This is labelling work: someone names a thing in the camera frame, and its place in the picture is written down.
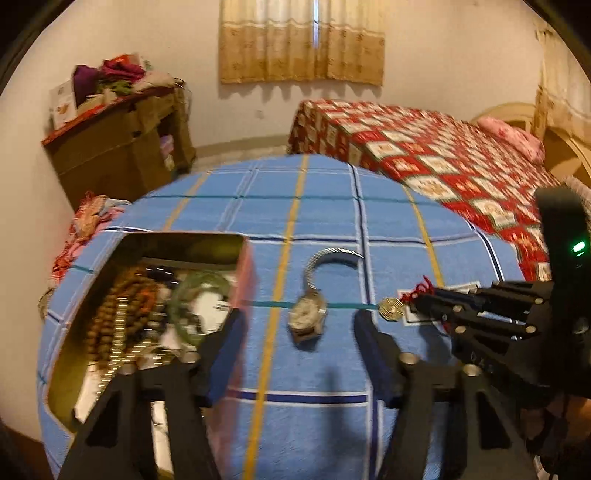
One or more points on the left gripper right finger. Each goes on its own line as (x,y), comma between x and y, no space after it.
(480,441)

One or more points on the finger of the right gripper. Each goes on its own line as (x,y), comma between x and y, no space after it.
(475,304)

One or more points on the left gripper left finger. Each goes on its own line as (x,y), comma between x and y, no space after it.
(115,442)

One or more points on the red tassel coin charm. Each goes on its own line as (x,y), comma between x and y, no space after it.
(392,309)

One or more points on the silver wristwatch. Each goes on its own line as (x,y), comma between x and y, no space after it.
(306,318)

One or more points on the green jade bangle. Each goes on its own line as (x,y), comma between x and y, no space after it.
(192,300)

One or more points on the person's right hand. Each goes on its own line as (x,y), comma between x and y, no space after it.
(565,421)

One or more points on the white SOLE label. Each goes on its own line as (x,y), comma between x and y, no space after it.
(413,317)

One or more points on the pink metal tin box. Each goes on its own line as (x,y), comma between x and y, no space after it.
(116,316)

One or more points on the red patchwork bedspread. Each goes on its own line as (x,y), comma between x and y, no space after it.
(480,177)

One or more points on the wooden headboard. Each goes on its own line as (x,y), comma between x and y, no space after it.
(565,155)

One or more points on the pink pillow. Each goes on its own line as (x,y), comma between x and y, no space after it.
(525,143)

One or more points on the blue plaid tablecloth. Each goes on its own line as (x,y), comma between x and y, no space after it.
(320,420)

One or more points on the clothes pile on floor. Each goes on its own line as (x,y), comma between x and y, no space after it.
(94,214)

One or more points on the brown wooden desk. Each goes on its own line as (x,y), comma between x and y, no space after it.
(125,150)

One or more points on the white product box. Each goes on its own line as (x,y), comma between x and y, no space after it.
(62,104)

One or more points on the beige patterned curtain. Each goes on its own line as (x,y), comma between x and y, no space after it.
(301,41)

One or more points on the clothes pile on desk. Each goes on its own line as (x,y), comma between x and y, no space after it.
(123,75)

